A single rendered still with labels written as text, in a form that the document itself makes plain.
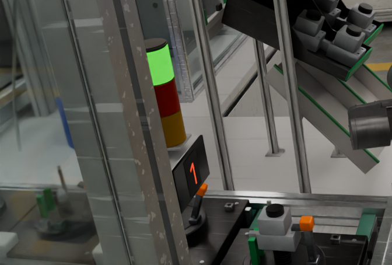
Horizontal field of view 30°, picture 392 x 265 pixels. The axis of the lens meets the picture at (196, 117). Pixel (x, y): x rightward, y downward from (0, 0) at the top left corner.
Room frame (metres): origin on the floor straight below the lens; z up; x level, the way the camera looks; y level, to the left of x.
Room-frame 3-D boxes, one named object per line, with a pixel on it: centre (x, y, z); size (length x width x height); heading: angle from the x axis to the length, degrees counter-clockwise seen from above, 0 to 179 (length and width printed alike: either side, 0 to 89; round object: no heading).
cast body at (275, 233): (1.04, -0.09, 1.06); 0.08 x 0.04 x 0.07; 64
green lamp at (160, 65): (1.01, 0.04, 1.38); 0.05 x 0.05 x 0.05
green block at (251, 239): (1.04, -0.05, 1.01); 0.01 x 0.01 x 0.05; 64
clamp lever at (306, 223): (1.02, -0.14, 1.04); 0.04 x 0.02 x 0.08; 64
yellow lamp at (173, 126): (1.01, 0.04, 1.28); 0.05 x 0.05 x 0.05
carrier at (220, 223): (1.24, 0.09, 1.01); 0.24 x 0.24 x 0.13; 64
